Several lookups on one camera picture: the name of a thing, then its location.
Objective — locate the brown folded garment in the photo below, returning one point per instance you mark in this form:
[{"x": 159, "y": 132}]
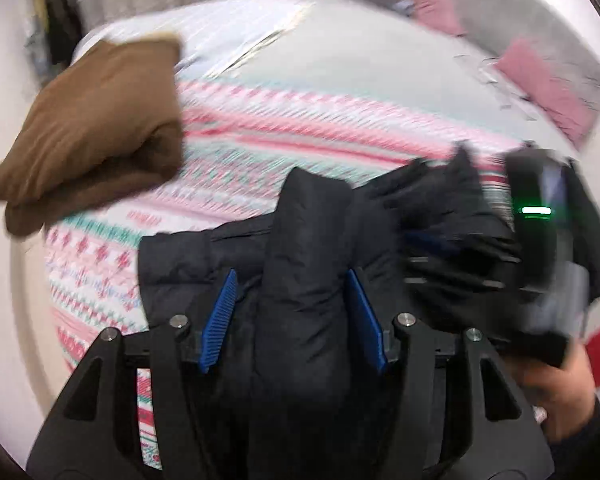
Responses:
[{"x": 95, "y": 130}]

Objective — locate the person's right forearm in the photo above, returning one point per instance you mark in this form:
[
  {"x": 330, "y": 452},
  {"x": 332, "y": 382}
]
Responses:
[{"x": 595, "y": 445}]

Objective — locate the black quilted jacket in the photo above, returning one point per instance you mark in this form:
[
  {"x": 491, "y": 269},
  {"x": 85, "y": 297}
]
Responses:
[{"x": 305, "y": 260}]

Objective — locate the grey fuzzy blanket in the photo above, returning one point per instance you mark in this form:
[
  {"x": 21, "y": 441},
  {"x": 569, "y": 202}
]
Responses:
[{"x": 520, "y": 15}]

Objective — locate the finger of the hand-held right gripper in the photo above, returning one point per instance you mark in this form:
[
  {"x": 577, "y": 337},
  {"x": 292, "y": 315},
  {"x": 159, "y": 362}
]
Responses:
[{"x": 460, "y": 272}]

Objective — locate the pink patterned blanket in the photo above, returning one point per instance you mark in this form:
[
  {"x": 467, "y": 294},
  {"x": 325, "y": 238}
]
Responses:
[{"x": 280, "y": 135}]

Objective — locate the white bed sheet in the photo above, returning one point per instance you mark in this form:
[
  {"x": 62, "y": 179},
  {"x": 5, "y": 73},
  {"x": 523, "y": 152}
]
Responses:
[{"x": 355, "y": 55}]

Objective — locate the pink pillow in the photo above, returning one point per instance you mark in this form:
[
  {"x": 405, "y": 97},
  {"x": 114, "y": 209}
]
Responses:
[{"x": 550, "y": 90}]

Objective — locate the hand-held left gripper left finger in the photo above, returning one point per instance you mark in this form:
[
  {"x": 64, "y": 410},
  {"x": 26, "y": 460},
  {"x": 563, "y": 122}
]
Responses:
[{"x": 220, "y": 315}]

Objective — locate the person's right hand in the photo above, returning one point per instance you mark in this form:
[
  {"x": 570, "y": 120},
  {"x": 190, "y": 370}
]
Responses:
[{"x": 565, "y": 395}]

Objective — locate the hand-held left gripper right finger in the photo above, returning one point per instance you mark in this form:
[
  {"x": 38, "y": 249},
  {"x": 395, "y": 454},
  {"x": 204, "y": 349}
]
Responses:
[{"x": 365, "y": 320}]

